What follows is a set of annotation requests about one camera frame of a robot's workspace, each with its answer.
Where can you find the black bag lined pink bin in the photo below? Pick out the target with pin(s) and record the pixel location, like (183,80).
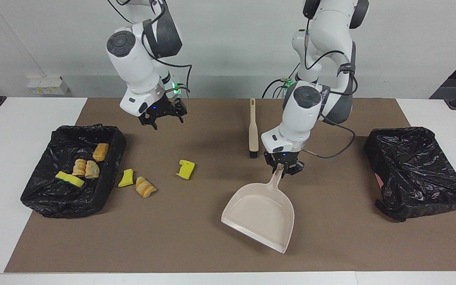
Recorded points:
(414,170)

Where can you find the small white box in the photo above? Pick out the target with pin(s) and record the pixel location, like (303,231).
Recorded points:
(48,85)

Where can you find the sliced bread roll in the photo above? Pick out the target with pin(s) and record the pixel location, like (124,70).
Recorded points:
(79,167)

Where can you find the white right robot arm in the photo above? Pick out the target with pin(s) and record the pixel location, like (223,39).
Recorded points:
(133,63)

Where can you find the striped croissant bread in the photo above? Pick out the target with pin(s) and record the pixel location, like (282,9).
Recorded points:
(145,187)

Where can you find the beige plastic dustpan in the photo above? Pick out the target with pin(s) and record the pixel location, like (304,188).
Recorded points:
(261,213)

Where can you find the large yellow sponge piece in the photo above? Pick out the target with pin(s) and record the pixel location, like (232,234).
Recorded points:
(71,180)

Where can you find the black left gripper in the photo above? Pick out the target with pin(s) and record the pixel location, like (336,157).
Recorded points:
(281,157)

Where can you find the notched yellow sponge piece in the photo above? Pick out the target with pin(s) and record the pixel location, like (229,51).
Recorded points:
(186,170)

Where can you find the brown table mat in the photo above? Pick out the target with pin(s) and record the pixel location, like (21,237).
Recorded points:
(133,245)

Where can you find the pale torn bread chunk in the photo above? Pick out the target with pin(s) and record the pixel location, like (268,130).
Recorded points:
(92,170)

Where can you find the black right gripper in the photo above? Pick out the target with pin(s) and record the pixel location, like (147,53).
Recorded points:
(160,109)

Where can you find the brown oval bread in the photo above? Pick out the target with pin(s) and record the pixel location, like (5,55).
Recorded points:
(101,152)

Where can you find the beige brush black bristles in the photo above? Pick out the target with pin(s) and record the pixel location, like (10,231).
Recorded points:
(253,126)

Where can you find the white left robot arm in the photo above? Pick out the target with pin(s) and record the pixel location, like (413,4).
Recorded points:
(307,107)

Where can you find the small yellow sponge piece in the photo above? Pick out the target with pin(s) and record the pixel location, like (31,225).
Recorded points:
(126,179)

